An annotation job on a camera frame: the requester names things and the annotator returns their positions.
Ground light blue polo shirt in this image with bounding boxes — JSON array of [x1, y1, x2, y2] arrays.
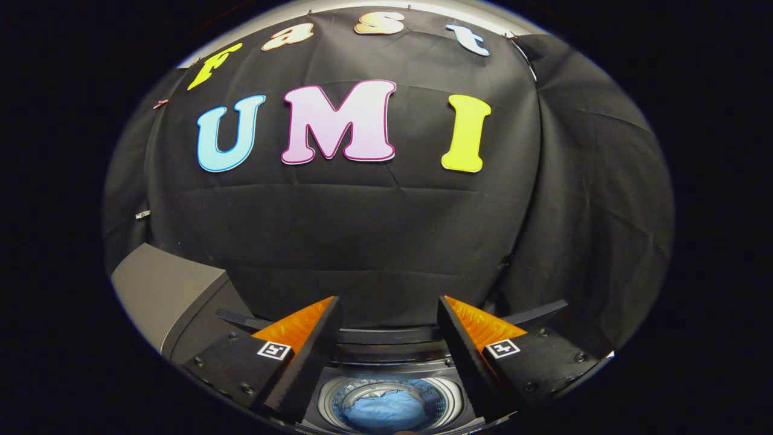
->
[[343, 388, 426, 433]]

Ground black backdrop cloth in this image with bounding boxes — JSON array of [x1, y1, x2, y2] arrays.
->
[[103, 9, 674, 357]]

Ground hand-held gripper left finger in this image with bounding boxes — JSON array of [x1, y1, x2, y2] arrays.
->
[[181, 295, 341, 424]]

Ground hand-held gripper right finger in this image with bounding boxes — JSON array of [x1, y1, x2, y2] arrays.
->
[[437, 295, 605, 424]]

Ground transparent washing machine lid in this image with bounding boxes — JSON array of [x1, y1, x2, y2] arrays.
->
[[216, 299, 569, 363]]

